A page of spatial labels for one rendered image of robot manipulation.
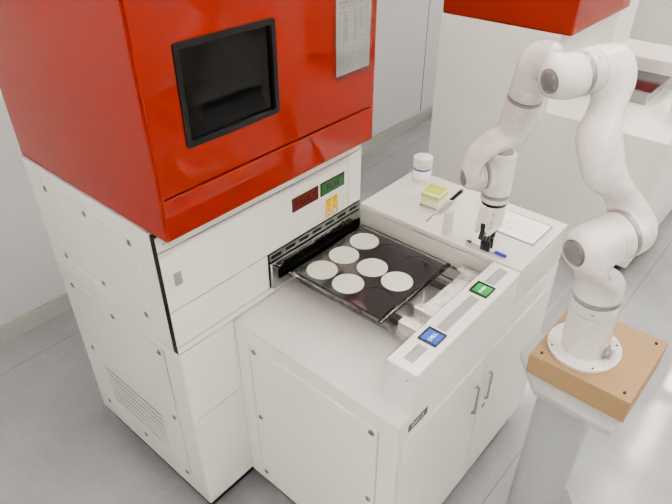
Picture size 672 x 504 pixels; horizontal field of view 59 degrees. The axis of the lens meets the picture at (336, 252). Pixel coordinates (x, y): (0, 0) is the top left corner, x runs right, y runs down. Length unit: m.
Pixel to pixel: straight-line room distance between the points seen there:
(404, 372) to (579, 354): 0.48
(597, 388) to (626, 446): 1.14
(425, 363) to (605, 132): 0.68
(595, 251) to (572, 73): 0.39
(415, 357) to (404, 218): 0.65
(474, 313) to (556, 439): 0.47
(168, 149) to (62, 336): 1.99
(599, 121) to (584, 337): 0.55
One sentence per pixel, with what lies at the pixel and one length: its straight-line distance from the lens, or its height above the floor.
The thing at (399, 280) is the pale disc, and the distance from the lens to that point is 1.86.
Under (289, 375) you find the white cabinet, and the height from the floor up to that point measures 0.74.
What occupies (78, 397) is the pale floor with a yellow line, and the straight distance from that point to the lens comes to 2.93.
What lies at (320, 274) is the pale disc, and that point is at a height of 0.90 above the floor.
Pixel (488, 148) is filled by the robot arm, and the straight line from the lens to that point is 1.67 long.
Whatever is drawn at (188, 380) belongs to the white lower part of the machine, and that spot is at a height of 0.71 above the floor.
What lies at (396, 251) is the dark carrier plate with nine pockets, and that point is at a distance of 1.99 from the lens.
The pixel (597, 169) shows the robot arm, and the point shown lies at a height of 1.42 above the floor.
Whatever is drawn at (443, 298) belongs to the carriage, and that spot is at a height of 0.88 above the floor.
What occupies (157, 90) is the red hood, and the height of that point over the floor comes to 1.59.
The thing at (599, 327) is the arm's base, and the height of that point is 1.02.
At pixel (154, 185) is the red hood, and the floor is 1.38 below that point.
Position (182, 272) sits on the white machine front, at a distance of 1.63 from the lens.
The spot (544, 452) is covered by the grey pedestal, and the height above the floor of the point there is 0.52.
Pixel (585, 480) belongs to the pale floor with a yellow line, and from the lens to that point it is 2.63.
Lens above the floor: 2.04
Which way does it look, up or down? 35 degrees down
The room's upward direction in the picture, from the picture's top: straight up
